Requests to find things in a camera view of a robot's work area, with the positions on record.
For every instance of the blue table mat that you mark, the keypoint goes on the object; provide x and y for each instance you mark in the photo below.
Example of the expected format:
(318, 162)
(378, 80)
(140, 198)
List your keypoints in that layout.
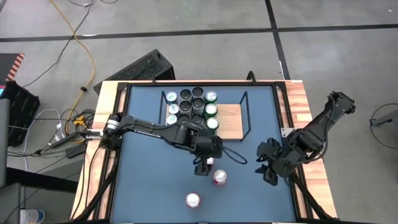
(149, 186)

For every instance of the white blue container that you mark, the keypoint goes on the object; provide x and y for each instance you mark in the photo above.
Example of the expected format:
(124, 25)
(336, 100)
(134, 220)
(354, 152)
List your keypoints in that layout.
(31, 216)

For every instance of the black table edge hook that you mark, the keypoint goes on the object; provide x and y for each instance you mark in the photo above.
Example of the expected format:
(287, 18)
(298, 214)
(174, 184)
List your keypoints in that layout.
(251, 76)
(154, 80)

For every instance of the grey cabinet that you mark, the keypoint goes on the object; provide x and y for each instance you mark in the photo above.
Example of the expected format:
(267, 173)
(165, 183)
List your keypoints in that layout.
(3, 140)

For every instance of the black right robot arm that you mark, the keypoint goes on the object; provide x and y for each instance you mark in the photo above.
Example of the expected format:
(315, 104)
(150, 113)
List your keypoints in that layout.
(323, 121)

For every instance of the black power adapter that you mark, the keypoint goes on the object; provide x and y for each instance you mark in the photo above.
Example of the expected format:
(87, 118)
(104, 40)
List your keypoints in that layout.
(76, 151)

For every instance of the hazard striped black panel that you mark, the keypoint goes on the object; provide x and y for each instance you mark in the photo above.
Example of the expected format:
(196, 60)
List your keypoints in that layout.
(9, 65)

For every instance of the black floor beam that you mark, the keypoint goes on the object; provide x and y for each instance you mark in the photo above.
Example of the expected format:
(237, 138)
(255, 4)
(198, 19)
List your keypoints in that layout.
(40, 180)

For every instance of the silver corner bracket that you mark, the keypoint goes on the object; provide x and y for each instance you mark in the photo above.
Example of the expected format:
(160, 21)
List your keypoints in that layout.
(286, 131)

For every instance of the black aluminium table frame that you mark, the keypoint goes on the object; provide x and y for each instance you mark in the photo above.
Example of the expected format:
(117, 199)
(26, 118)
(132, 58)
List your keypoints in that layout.
(217, 83)

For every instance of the red Coca-Cola can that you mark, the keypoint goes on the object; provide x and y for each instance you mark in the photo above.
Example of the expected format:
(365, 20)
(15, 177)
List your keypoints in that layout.
(210, 160)
(192, 199)
(219, 176)

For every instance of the black plastic crate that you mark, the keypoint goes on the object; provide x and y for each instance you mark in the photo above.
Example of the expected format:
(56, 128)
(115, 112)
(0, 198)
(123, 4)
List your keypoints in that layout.
(21, 112)

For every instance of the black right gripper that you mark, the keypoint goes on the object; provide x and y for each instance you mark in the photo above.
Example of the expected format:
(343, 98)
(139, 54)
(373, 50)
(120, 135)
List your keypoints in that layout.
(281, 161)

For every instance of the white Celsius can black top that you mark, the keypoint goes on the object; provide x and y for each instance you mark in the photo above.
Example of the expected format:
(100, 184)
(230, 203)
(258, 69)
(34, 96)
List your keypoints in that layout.
(184, 117)
(197, 118)
(198, 104)
(185, 106)
(197, 92)
(186, 95)

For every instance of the green Sprite can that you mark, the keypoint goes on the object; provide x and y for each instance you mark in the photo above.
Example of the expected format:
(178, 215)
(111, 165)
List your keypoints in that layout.
(211, 97)
(211, 109)
(212, 123)

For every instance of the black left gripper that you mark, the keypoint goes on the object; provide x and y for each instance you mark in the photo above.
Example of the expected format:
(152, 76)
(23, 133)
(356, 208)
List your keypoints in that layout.
(208, 146)

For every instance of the grey floor stand base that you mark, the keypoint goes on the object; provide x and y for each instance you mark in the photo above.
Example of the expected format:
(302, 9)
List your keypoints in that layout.
(384, 119)

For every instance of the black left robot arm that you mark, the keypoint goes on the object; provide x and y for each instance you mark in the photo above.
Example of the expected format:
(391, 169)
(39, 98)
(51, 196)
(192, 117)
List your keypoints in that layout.
(146, 129)

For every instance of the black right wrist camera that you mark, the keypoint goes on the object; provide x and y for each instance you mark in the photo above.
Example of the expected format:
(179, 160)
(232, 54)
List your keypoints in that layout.
(273, 142)

